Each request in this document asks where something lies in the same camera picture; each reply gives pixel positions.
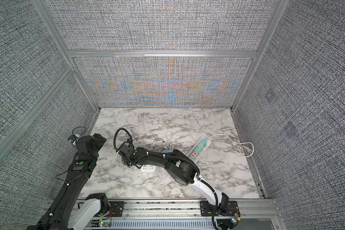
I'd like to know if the long white power strip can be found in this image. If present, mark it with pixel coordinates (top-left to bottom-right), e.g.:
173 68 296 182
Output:
187 137 212 163

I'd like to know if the blue strip white cable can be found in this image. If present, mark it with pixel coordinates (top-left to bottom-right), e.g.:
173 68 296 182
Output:
164 131 174 150

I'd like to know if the teal plug cube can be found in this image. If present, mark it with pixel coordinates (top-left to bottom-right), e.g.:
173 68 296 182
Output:
201 139 208 145
195 147 202 154

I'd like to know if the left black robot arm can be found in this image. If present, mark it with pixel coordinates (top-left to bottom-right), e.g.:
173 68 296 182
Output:
27 133 106 230

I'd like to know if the square strip white cable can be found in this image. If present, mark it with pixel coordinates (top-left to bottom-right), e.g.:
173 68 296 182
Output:
140 135 166 147

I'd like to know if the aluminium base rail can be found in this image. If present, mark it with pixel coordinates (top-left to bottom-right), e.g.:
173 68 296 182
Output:
40 198 282 230

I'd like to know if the blue square power strip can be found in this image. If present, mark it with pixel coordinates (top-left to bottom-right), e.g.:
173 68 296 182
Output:
161 150 172 154

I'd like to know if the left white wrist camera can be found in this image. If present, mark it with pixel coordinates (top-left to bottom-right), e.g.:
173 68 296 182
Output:
68 134 80 146

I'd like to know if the white square power strip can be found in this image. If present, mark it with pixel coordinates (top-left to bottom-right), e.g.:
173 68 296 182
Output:
140 165 157 173

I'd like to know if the pink plug cube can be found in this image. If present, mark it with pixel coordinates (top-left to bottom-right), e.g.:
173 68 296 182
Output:
191 152 197 159

